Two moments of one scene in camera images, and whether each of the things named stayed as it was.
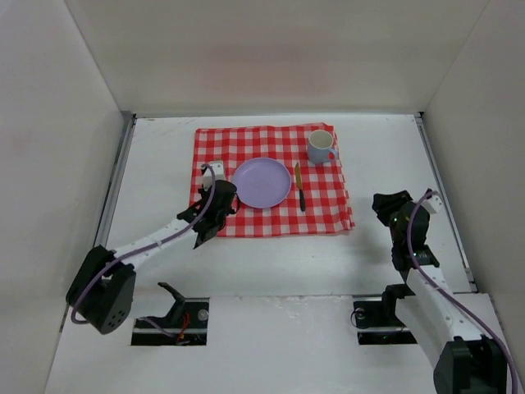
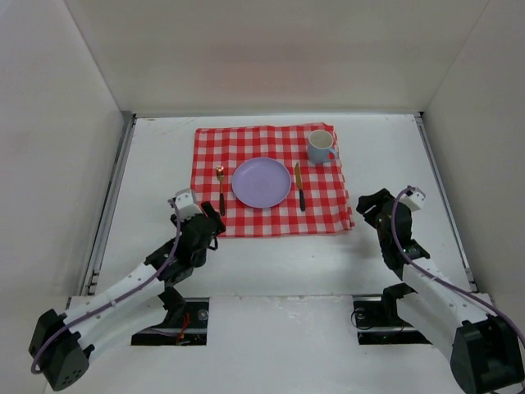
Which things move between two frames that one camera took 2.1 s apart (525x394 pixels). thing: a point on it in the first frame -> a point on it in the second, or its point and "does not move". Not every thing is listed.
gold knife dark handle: (299, 184) does not move
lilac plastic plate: (261, 182) does not move
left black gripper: (209, 226) -> (207, 223)
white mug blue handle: (320, 142) does not move
